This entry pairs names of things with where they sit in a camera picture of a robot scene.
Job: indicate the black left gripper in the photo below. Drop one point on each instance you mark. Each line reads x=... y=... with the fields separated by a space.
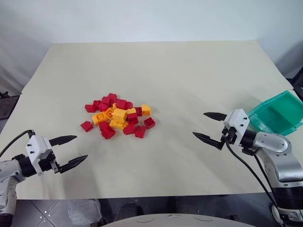
x=47 y=165

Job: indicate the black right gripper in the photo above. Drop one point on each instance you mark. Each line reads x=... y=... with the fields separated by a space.
x=229 y=136

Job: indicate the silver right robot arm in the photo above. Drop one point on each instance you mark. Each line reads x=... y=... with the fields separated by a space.
x=279 y=153

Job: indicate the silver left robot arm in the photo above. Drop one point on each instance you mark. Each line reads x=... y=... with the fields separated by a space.
x=9 y=172

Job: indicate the green transparent plastic bin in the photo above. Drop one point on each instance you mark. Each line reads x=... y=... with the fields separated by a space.
x=279 y=113

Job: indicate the red toy building block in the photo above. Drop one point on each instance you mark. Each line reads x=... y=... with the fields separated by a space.
x=129 y=130
x=132 y=118
x=129 y=104
x=121 y=104
x=112 y=96
x=105 y=99
x=139 y=111
x=97 y=103
x=103 y=125
x=108 y=133
x=90 y=108
x=103 y=107
x=149 y=123
x=140 y=132
x=86 y=126

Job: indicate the grey plastic-wrapped rounded shape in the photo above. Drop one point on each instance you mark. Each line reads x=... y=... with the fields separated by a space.
x=82 y=210

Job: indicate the black equipment beside table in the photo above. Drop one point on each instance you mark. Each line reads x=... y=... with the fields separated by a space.
x=7 y=106

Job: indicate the dark rounded shape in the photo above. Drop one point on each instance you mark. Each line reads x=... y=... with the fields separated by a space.
x=129 y=210

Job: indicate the white curved panel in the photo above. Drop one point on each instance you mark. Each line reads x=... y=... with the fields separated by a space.
x=189 y=220

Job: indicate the dark chair beside table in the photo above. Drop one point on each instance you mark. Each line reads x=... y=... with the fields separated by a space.
x=296 y=80

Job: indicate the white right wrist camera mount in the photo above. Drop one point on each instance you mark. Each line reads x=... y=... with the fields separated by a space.
x=237 y=119

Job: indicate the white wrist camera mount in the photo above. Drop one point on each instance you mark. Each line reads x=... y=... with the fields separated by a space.
x=38 y=149
x=237 y=119

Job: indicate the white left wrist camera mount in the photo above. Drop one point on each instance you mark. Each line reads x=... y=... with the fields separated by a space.
x=38 y=149

